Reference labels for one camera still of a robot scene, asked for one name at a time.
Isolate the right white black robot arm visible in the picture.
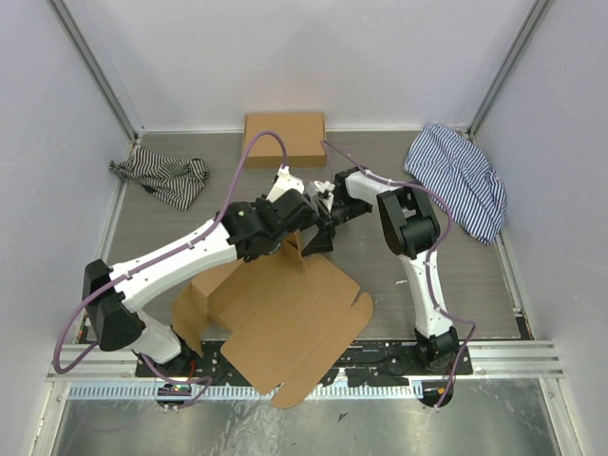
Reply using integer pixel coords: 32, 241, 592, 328
331, 167, 460, 375

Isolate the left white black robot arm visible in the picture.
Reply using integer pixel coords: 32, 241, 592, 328
83, 189, 333, 377

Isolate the folded brown cardboard box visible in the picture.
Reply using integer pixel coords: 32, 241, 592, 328
242, 111, 327, 169

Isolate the blue white striped cloth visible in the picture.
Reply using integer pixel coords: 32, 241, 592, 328
404, 123, 506, 245

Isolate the black white striped cloth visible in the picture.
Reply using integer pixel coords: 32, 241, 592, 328
108, 146, 210, 211

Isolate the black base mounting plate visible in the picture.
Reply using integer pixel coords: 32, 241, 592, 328
134, 338, 476, 387

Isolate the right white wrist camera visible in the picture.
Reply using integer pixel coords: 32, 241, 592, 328
306, 180, 335, 213

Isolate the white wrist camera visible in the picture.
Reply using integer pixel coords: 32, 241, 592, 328
306, 180, 335, 213
265, 165, 305, 202

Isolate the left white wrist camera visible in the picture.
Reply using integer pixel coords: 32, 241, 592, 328
265, 165, 305, 202

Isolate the aluminium rail front bar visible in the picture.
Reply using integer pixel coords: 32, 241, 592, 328
47, 340, 563, 382

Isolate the right aluminium corner post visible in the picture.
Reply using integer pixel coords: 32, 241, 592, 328
466, 0, 554, 138

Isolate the aluminium corner post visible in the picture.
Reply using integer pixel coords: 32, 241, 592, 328
47, 0, 141, 142
466, 0, 554, 138

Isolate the grey slotted cable duct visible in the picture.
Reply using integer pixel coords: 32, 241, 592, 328
66, 381, 423, 401

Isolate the left aluminium corner post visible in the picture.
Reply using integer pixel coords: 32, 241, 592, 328
47, 0, 141, 142

